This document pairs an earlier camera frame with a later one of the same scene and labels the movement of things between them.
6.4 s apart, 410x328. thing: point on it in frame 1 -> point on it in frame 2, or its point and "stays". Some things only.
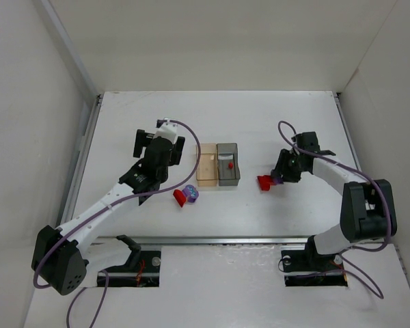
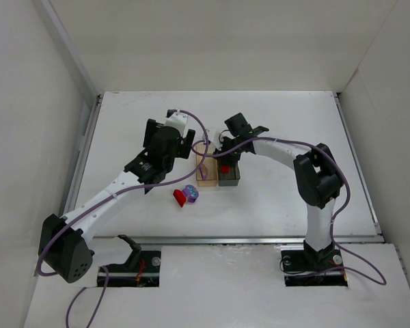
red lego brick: x=179 y=197 stays
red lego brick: x=265 y=182 -> x=225 y=169
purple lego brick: x=277 y=181 -> x=203 y=171
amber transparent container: x=207 y=170 stays
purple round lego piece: x=191 y=193 stays
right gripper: x=283 y=171 -> x=229 y=156
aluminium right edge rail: x=350 y=136 stays
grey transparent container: x=227 y=153 stays
